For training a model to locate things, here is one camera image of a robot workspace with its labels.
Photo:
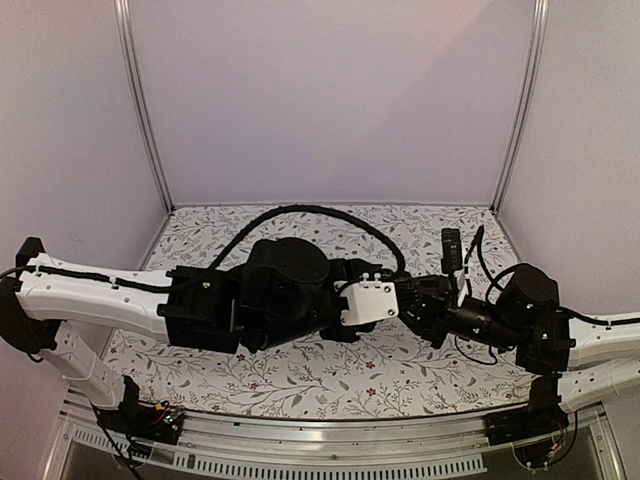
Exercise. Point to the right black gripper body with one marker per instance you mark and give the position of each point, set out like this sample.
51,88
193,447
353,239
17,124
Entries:
435,329

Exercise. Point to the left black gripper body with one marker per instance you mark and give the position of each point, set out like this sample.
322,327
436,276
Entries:
349,269

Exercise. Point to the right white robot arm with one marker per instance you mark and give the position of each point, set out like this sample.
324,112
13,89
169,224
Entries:
576,360

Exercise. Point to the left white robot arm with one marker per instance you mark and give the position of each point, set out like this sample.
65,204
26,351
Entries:
286,289

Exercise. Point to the floral patterned table mat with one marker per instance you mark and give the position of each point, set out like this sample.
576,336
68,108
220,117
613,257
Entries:
388,373

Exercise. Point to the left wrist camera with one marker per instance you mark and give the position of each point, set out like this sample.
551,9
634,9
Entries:
367,299

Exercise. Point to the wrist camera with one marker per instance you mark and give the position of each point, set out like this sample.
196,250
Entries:
453,265
367,299

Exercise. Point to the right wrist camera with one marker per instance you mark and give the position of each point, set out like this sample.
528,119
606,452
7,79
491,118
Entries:
453,265

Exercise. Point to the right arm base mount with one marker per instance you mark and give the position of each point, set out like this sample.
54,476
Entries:
530,420

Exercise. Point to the front aluminium rail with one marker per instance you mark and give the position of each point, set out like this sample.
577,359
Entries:
216,446

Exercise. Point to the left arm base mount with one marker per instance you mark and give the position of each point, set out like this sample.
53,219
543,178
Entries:
160,422

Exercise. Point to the right aluminium frame post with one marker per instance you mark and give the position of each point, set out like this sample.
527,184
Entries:
526,95

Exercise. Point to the aluminium frame post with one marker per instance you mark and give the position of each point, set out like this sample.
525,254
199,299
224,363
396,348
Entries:
133,73
526,95

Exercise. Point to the left aluminium frame post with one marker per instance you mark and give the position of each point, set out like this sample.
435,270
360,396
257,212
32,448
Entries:
133,73

